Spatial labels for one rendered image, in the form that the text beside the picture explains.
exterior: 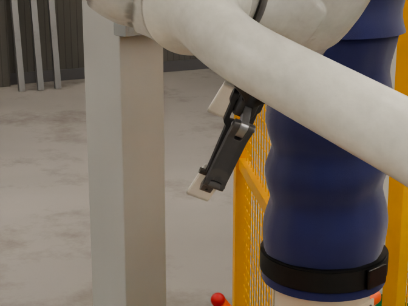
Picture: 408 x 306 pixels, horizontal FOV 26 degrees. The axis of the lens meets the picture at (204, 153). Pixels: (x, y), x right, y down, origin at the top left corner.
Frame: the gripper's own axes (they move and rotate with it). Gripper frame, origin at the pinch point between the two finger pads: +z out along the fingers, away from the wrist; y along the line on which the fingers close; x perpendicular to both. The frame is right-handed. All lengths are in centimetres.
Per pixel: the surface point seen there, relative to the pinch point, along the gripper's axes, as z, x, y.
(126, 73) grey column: 95, 8, 82
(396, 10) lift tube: -1.4, -23.4, 37.0
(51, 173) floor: 448, 14, 255
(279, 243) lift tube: 31.0, -21.9, 9.0
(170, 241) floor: 335, -60, 172
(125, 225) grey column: 125, -7, 55
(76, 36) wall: 653, 38, 549
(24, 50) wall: 663, 83, 513
